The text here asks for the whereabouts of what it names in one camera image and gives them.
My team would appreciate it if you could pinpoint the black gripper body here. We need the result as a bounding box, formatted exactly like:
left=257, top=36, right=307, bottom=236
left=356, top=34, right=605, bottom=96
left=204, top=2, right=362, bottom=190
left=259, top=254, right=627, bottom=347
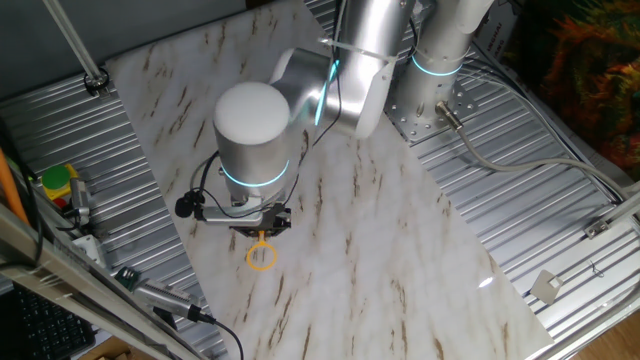
left=229, top=203, right=292, bottom=232

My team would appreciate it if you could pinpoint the yellow bubble ring wand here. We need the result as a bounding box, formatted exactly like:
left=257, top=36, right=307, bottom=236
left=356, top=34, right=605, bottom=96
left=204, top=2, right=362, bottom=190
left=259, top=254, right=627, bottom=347
left=246, top=228, right=278, bottom=273

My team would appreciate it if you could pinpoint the marble pattern table sheet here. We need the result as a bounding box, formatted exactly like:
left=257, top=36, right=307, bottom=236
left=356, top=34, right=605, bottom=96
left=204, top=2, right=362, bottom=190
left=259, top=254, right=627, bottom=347
left=104, top=0, right=556, bottom=360

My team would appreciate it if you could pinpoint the small silver metal device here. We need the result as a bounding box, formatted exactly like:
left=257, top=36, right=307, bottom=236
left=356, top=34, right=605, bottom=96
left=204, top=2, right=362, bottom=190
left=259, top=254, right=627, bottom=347
left=68, top=177, right=92, bottom=226

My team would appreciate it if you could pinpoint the brown cardboard box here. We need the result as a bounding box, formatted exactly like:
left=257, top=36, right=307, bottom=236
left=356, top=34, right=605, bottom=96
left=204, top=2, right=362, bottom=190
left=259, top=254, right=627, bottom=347
left=92, top=347, right=134, bottom=360

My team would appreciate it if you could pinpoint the yellow emergency stop box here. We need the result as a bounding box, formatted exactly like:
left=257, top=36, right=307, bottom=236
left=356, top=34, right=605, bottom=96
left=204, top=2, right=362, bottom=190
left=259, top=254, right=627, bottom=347
left=41, top=163, right=81, bottom=201

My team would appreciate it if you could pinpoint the black keyboard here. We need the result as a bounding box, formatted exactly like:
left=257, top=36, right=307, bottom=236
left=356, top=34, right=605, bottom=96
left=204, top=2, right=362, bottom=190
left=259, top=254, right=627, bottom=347
left=12, top=282, right=97, bottom=360

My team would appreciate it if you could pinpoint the orange pole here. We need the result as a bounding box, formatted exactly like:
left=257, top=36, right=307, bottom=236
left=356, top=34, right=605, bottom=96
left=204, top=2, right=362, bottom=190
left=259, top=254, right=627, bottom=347
left=0, top=147, right=29, bottom=224

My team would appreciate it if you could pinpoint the silver tripod pole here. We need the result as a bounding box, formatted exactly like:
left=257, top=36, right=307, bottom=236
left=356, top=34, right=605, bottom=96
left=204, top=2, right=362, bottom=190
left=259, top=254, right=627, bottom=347
left=42, top=0, right=110, bottom=97

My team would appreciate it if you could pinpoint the colourful patterned cloth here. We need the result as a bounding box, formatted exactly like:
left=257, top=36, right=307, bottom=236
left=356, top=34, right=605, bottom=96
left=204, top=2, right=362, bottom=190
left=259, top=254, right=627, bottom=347
left=504, top=0, right=640, bottom=166

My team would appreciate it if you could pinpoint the short aluminium profile bar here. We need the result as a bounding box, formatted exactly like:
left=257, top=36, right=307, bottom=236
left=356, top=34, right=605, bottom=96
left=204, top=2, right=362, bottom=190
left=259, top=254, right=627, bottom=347
left=599, top=192, right=640, bottom=226

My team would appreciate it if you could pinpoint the black round cable knob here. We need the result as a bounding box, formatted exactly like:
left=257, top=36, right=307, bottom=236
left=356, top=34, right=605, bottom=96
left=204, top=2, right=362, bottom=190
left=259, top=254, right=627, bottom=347
left=174, top=189, right=206, bottom=219

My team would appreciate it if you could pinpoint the black camera cable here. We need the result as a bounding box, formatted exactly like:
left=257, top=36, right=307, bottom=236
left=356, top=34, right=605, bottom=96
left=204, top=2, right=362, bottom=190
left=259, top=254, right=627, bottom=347
left=197, top=312, right=246, bottom=360

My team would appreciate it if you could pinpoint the silver ribbed camera device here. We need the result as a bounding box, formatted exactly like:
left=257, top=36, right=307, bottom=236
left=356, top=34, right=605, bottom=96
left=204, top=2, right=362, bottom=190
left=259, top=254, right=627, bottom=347
left=133, top=278, right=201, bottom=322

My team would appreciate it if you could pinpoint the aluminium frame bar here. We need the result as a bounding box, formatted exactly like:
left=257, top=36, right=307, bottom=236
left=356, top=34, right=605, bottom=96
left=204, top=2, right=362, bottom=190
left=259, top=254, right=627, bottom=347
left=0, top=202, right=201, bottom=360

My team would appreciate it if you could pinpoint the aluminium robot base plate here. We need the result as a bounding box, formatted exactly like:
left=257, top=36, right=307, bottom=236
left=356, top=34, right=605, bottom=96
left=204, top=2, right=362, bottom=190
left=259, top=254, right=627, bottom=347
left=384, top=79, right=479, bottom=146

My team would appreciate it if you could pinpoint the thick grey robot cable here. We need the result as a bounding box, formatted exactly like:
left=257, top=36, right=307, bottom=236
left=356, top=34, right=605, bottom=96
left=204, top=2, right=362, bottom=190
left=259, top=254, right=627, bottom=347
left=434, top=101, right=629, bottom=201

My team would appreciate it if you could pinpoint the metal corner bracket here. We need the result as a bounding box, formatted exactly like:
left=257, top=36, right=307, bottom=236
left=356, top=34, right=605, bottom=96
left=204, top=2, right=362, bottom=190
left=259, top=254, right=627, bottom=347
left=583, top=218, right=610, bottom=240

